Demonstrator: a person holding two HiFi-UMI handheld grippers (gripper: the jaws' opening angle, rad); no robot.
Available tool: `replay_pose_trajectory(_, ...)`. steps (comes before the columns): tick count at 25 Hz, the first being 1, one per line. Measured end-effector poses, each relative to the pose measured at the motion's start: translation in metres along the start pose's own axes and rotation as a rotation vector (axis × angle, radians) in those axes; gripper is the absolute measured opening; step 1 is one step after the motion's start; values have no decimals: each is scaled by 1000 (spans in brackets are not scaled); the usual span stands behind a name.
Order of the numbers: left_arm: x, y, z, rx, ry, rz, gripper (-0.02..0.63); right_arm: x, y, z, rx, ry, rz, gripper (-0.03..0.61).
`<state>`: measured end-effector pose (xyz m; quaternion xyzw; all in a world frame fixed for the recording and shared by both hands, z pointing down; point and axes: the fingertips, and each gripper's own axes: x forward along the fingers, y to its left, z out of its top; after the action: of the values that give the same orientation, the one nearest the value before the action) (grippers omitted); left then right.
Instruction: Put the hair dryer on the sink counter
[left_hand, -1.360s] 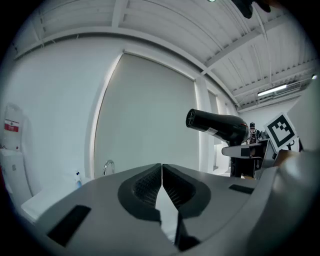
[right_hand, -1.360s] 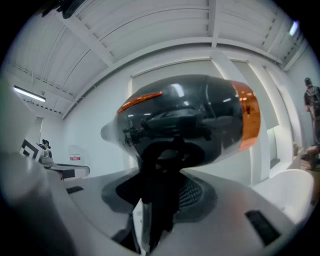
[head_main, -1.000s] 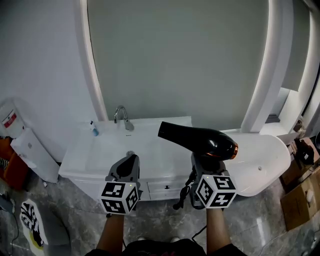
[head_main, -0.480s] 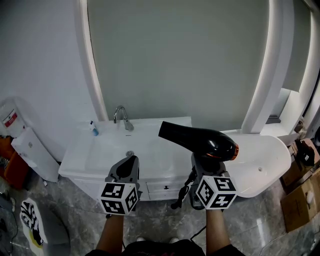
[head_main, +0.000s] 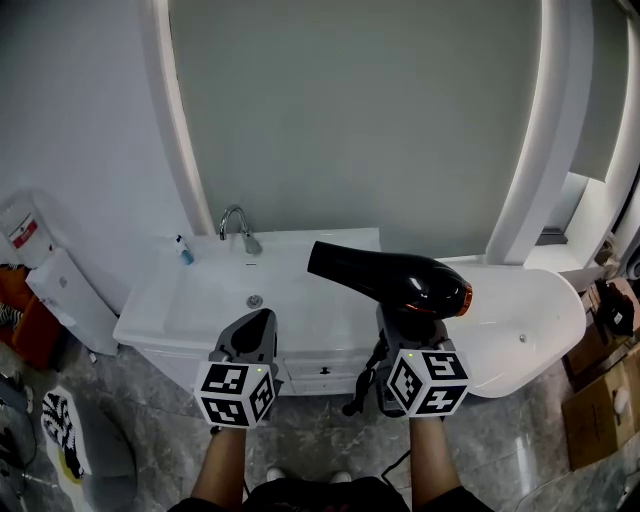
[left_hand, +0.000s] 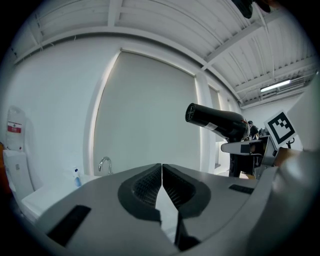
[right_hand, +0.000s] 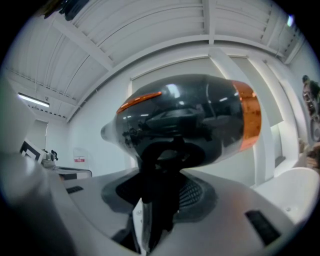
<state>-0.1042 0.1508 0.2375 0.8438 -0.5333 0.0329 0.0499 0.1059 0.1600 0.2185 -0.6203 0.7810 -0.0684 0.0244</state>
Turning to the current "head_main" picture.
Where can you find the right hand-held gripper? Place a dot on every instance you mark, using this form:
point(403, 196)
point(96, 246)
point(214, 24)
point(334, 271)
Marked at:
point(425, 385)

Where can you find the person's black clothing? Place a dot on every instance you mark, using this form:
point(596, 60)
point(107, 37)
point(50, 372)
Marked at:
point(325, 497)

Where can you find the clear water jug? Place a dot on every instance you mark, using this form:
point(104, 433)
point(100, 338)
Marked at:
point(27, 230)

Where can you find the grey arched mirror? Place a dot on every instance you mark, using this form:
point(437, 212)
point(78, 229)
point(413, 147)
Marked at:
point(350, 125)

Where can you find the zebra pattern rug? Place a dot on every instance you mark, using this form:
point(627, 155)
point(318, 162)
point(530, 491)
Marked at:
point(62, 430)

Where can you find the white arched mirror frame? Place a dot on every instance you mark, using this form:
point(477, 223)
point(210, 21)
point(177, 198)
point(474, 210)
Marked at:
point(172, 125)

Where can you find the black hair dryer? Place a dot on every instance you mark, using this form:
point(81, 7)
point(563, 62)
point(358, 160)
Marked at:
point(390, 275)

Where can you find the person's white left shoe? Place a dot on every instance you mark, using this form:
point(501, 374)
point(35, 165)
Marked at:
point(275, 474)

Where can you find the orange box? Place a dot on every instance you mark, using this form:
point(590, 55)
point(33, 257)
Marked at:
point(35, 330)

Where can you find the person's white right shoe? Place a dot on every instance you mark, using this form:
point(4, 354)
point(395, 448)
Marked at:
point(341, 476)

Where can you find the person's right forearm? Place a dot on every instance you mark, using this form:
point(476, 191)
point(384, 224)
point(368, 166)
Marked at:
point(435, 455)

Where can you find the chrome sink drain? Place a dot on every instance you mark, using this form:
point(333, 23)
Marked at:
point(254, 300)

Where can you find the flat cardboard box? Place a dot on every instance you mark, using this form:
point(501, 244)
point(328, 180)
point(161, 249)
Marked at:
point(590, 350)

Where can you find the white vanity cabinet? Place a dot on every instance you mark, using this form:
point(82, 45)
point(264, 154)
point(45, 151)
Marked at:
point(310, 372)

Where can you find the person's left forearm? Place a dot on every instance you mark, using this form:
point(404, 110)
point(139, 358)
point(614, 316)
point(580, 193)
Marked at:
point(220, 465)

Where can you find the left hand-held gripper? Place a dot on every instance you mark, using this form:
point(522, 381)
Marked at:
point(227, 387)

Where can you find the chrome faucet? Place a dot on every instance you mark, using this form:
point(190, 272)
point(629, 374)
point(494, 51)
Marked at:
point(240, 225)

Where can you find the black bag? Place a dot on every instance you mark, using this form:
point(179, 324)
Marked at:
point(616, 305)

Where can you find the person's white shoe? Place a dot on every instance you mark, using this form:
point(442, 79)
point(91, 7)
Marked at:
point(275, 474)
point(341, 476)

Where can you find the white sink counter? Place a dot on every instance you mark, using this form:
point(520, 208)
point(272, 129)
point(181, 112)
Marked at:
point(200, 295)

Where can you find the large cardboard box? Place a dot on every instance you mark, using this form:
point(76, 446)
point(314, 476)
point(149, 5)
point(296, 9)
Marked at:
point(597, 420)

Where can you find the small blue bottle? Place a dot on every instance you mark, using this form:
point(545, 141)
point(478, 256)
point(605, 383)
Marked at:
point(185, 252)

